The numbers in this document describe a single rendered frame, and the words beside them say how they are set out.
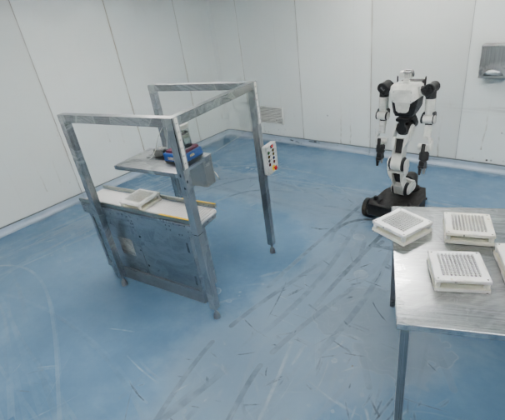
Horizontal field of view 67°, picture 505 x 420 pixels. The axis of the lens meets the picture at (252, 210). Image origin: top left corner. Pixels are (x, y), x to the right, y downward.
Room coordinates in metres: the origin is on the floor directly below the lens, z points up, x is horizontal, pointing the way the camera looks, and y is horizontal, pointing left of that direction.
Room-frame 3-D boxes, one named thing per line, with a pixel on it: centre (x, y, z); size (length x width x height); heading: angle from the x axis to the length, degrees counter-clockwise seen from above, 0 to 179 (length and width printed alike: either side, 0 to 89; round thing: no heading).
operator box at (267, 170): (3.18, -0.22, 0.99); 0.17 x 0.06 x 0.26; 145
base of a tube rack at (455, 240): (1.82, -1.22, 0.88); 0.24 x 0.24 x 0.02; 65
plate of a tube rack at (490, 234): (1.82, -1.22, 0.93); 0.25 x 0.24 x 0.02; 155
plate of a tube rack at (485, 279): (1.48, -0.97, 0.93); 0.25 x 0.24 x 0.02; 162
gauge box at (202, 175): (2.70, 0.36, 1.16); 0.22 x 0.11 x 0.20; 55
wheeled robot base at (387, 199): (3.60, -1.61, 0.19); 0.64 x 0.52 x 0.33; 135
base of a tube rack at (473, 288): (1.48, -0.97, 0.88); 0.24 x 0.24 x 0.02; 72
